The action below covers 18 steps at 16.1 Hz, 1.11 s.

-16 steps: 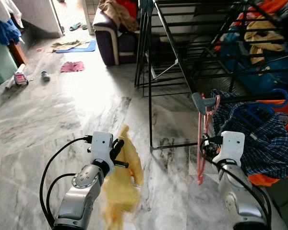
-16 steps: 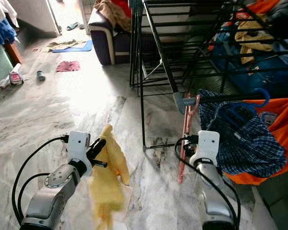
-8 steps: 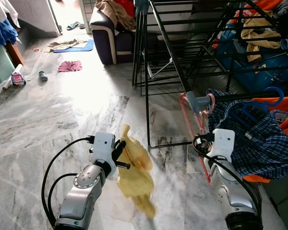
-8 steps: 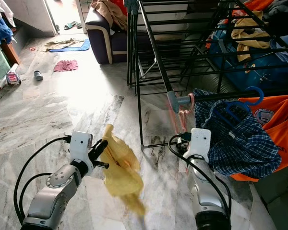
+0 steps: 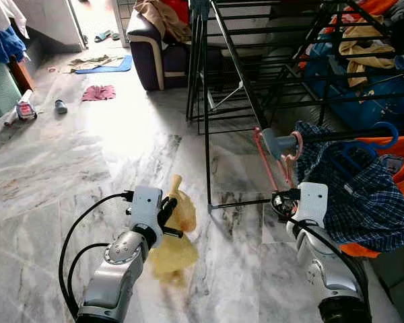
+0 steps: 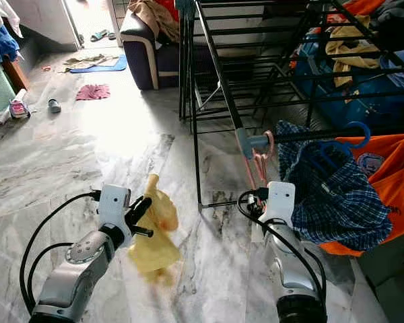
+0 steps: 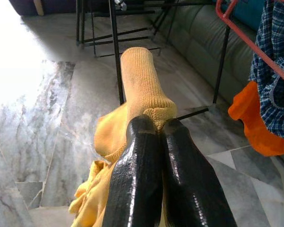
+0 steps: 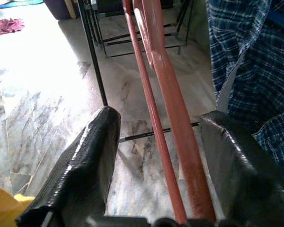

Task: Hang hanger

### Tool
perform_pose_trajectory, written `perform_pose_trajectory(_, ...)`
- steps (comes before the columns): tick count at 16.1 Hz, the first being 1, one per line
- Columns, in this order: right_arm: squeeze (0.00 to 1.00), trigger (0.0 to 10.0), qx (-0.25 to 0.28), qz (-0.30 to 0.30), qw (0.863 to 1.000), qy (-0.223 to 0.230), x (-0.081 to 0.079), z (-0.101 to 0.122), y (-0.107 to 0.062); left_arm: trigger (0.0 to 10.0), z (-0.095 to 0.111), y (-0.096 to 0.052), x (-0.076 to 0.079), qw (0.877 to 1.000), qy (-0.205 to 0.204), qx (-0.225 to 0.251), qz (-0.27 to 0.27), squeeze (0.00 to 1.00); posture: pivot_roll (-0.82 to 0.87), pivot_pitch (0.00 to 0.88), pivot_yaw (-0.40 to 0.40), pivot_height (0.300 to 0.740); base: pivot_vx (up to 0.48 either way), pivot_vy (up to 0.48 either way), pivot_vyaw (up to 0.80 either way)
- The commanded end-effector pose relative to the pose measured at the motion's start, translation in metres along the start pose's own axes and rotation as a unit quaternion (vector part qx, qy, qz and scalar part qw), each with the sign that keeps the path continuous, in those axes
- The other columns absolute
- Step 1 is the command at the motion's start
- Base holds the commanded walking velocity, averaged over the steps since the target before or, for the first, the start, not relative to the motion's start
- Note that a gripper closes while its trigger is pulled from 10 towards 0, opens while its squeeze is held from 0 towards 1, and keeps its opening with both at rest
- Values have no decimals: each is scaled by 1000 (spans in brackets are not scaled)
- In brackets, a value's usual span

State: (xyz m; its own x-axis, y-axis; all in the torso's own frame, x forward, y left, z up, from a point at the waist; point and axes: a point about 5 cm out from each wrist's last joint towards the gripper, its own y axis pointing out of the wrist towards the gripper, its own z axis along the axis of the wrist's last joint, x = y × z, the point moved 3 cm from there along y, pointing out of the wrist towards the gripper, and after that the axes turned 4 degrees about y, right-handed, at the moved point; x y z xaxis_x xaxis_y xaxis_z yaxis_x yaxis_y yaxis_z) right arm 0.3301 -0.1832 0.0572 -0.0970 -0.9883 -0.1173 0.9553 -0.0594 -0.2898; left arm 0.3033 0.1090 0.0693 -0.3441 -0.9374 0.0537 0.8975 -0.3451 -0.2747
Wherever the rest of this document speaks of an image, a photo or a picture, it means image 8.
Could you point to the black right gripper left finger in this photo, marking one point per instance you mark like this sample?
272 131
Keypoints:
73 177

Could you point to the maroon cloth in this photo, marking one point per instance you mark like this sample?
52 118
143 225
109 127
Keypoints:
7 27

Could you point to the yellow printed shirt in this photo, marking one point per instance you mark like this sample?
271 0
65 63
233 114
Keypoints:
2 208

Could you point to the pink plastic clothes hanger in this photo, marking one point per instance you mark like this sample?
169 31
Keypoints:
177 113

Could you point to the blue plaid shirt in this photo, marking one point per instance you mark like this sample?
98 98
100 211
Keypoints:
262 82

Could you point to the blue floor mat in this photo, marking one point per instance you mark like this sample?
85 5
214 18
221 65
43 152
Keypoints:
14 5

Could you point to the black metal drying rack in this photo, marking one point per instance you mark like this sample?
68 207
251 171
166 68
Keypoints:
94 59

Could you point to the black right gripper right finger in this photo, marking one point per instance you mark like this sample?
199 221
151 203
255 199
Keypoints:
251 189

